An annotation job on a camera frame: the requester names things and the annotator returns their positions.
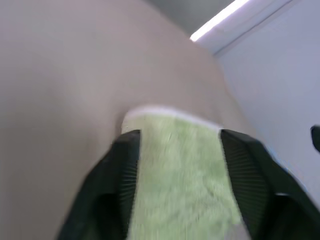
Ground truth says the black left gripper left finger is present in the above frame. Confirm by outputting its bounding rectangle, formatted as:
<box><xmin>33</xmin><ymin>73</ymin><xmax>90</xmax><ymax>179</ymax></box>
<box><xmin>56</xmin><ymin>128</ymin><xmax>143</xmax><ymax>240</ymax></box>

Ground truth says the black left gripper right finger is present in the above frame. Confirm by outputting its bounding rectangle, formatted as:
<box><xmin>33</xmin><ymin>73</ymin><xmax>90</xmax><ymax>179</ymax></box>
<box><xmin>219</xmin><ymin>128</ymin><xmax>320</xmax><ymax>240</ymax></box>

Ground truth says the green towel with white trim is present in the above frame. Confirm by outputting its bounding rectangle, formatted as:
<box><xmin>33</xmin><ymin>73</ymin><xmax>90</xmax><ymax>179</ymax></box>
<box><xmin>121</xmin><ymin>104</ymin><xmax>244</xmax><ymax>240</ymax></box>

